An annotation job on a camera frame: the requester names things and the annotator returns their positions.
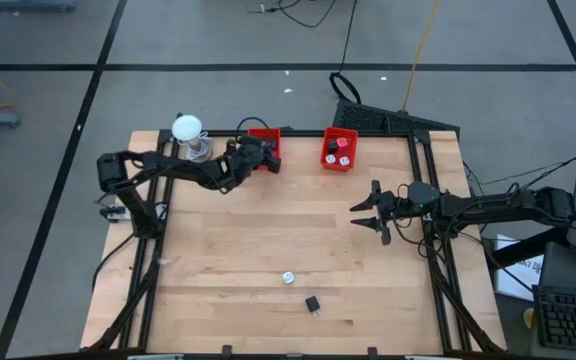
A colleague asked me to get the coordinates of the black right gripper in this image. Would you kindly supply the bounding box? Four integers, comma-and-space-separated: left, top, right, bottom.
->
348, 179, 413, 247

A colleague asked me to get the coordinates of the red plastic basket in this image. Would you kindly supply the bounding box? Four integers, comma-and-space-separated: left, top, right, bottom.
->
245, 126, 283, 172
319, 126, 360, 174

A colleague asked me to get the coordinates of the white dome lamp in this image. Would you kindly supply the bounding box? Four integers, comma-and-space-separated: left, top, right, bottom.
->
170, 113, 215, 166

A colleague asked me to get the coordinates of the black mesh panel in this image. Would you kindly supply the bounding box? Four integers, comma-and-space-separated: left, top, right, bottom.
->
331, 98, 462, 136

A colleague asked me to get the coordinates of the white paper sheet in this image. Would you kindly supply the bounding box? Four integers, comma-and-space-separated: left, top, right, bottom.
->
494, 233, 545, 302

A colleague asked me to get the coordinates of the black support beam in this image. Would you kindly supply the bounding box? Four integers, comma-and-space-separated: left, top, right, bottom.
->
486, 222, 570, 271

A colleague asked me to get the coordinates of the grey laptop with black keyboard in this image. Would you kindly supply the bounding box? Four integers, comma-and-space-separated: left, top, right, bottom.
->
530, 241, 576, 357

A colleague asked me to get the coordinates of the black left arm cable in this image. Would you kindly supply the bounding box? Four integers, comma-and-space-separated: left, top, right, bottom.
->
236, 115, 272, 139

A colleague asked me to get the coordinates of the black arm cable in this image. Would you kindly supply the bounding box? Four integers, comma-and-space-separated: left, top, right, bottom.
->
391, 214, 450, 262
236, 115, 272, 139

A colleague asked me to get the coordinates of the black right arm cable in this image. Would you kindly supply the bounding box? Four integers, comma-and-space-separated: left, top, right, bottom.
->
391, 214, 450, 262

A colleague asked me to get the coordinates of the black aluminium table frame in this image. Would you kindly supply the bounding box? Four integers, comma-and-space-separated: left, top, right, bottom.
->
80, 127, 508, 357

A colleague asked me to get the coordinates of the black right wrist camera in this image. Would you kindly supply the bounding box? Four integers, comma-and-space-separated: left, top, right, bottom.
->
406, 180, 440, 205

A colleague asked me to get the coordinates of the thin black floor cable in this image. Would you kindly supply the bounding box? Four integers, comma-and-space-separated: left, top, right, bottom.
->
244, 0, 340, 30

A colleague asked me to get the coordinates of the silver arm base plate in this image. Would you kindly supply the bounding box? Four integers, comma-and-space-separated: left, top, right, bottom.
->
99, 205, 133, 223

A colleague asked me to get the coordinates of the black floor cable with loop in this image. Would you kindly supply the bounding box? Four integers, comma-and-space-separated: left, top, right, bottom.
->
328, 0, 363, 105

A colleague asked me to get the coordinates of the black base power cable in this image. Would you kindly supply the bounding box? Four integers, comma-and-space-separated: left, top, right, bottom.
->
90, 230, 138, 294

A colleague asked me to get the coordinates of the yellow hanging cable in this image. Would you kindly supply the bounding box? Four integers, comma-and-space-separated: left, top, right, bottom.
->
401, 0, 442, 112

